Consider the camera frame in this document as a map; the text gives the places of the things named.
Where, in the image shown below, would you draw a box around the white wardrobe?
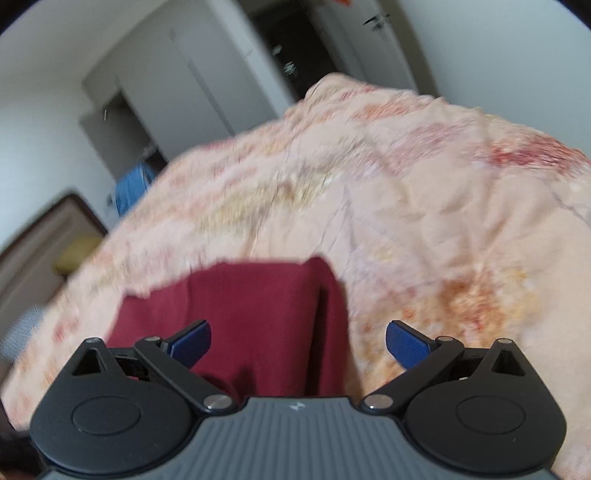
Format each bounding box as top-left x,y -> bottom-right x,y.
79,0 -> 301,185

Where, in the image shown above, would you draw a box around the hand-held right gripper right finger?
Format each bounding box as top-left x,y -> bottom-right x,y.
362,320 -> 525,413

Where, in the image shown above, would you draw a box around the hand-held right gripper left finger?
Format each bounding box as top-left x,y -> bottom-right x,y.
71,320 -> 232,413

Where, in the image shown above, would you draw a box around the grey cloth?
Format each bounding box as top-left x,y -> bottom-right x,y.
0,305 -> 47,361

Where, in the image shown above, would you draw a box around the dark red garment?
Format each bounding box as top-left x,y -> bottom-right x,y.
105,256 -> 352,398

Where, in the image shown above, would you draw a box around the blue cloth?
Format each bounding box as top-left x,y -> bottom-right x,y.
115,161 -> 158,217

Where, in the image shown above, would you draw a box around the pink floral blanket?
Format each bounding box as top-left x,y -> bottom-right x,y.
0,73 -> 591,478

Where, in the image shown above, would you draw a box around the white room door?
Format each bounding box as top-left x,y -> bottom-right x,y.
314,0 -> 422,93

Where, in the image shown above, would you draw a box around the yellow pillow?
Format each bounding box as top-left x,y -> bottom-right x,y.
55,235 -> 105,276

